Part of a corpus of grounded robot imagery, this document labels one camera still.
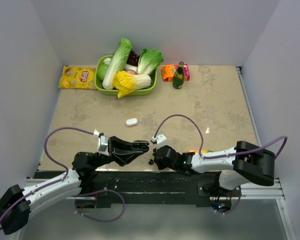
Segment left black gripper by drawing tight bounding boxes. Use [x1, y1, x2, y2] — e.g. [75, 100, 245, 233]
[91, 135, 144, 169]

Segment black earbud charging case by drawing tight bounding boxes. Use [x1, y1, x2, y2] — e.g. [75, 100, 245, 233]
[132, 140, 150, 153]

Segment white earbud charging case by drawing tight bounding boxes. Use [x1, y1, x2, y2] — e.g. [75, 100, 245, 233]
[125, 118, 139, 127]

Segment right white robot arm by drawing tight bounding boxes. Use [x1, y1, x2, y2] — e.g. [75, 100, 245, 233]
[153, 141, 276, 197]

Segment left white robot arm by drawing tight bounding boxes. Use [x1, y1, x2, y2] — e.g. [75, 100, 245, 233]
[0, 135, 150, 235]

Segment orange sponge pack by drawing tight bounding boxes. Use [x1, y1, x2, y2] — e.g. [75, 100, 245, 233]
[188, 150, 214, 154]

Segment green plastic basket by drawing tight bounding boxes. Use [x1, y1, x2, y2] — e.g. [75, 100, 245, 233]
[94, 55, 158, 97]

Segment yellow napa cabbage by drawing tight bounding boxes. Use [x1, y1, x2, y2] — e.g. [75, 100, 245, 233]
[113, 71, 151, 98]

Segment green glass bottle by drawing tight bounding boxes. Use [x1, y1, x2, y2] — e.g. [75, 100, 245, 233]
[172, 61, 185, 89]

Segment green round cabbage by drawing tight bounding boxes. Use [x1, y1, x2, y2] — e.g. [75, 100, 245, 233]
[96, 63, 109, 81]

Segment pink snack box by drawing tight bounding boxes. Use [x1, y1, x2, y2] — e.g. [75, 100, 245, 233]
[183, 64, 190, 81]

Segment yellow Lays chips bag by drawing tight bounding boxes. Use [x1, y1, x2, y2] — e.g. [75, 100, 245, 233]
[58, 66, 97, 90]

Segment orange snack box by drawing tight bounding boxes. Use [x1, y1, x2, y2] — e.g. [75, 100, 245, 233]
[161, 64, 178, 82]

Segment dark red grapes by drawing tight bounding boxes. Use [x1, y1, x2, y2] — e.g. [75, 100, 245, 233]
[126, 50, 140, 67]

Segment green lettuce leaf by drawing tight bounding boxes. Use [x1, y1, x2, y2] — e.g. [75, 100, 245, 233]
[136, 48, 164, 75]

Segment tall green napa cabbage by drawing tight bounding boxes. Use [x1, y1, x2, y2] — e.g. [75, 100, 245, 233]
[102, 38, 133, 90]

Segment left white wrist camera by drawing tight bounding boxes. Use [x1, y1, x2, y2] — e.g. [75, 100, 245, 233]
[93, 130, 110, 156]

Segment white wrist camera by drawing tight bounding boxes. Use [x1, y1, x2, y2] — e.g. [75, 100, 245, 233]
[151, 134, 168, 149]
[93, 130, 110, 156]

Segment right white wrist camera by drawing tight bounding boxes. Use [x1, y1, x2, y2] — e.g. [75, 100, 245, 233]
[151, 134, 168, 149]

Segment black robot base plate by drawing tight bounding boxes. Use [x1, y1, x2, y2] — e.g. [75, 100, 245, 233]
[34, 169, 241, 210]

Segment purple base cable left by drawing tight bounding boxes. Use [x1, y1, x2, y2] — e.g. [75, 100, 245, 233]
[74, 188, 126, 222]

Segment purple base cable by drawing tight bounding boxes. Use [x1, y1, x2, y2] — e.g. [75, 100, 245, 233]
[74, 188, 126, 222]
[213, 186, 242, 216]

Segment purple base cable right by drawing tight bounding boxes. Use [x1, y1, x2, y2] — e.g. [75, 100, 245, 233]
[213, 186, 242, 216]

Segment aluminium front rail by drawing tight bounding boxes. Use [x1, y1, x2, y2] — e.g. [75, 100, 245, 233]
[24, 177, 287, 201]

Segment aluminium rail right edge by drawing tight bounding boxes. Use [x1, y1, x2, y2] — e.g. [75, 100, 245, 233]
[235, 66, 261, 146]

